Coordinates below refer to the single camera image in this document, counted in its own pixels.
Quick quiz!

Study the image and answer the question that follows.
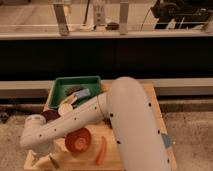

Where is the silver metal fork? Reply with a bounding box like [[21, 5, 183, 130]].
[[49, 155, 60, 169]]

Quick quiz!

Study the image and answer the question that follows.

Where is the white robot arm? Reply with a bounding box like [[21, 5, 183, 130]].
[[20, 77, 171, 171]]

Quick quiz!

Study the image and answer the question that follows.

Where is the green plastic tray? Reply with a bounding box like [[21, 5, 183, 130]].
[[49, 76, 101, 109]]

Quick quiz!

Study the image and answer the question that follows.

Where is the brown item in tray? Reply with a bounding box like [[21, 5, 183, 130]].
[[65, 86, 82, 96]]

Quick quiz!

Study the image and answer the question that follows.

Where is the white cylindrical cup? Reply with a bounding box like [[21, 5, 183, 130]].
[[58, 103, 73, 116]]

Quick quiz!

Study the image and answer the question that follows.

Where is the dark bowl on shelf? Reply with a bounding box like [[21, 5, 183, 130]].
[[106, 22, 119, 30]]

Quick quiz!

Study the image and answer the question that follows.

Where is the red-brown bowl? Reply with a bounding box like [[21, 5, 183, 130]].
[[65, 128, 92, 154]]

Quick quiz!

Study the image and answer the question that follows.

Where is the purple bowl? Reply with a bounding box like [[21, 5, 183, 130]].
[[41, 110, 60, 122]]

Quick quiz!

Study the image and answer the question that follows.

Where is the orange carrot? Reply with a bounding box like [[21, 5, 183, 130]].
[[96, 136, 107, 165]]

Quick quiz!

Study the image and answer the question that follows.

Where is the blue cup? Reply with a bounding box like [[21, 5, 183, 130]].
[[161, 133, 173, 149]]

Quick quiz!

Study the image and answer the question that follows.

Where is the black equipment on shelf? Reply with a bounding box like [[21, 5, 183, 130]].
[[151, 0, 213, 29]]

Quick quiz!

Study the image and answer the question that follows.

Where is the blue-handled brush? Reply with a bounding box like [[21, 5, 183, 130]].
[[60, 88, 91, 104]]

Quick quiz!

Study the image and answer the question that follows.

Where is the middle white bracket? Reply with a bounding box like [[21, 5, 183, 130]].
[[93, 0, 105, 26]]

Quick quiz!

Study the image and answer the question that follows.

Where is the right metal bracket post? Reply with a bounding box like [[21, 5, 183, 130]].
[[119, 1, 129, 35]]

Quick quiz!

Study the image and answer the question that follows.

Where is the metal bracket post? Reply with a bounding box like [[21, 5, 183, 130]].
[[53, 0, 69, 36], [119, 1, 129, 35]]

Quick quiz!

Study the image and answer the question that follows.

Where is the left metal bracket post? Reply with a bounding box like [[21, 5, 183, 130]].
[[53, 0, 69, 36]]

